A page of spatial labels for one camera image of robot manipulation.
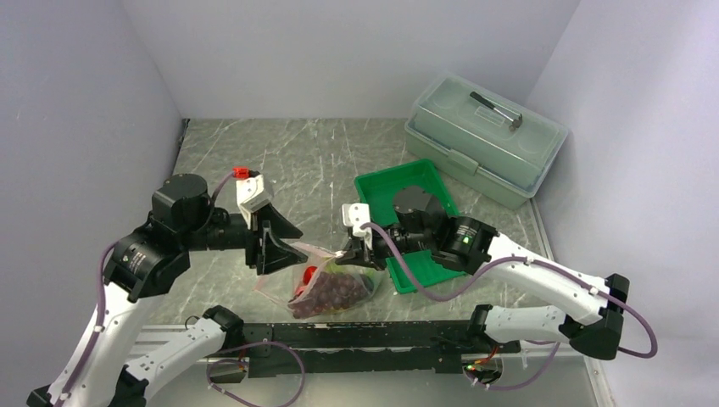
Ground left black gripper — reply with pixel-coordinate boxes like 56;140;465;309
181;199;308;272

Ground pale green lidded storage box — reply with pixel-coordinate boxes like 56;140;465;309
404;73;570;209

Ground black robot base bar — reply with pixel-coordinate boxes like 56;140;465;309
241;321;521;378

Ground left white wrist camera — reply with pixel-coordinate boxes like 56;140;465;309
233;167;274;229

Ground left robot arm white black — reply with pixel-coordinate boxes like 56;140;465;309
26;168;306;406

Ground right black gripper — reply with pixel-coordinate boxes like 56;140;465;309
335;222;433;271

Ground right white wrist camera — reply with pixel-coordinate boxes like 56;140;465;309
341;203;373;250

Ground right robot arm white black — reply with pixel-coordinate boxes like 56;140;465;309
336;186;630;360

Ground red mango fruit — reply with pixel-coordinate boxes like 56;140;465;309
295;266;317;295

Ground purple grape bunch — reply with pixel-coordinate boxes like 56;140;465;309
287;271;375;320

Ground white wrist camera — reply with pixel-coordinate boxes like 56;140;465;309
233;167;274;229
341;203;373;250

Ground green plastic tray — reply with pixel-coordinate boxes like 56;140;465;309
354;159;467;295

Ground clear zip top bag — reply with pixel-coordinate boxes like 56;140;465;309
254;242;384;320

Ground aluminium frame rail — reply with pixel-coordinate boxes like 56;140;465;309
89;202;613;407

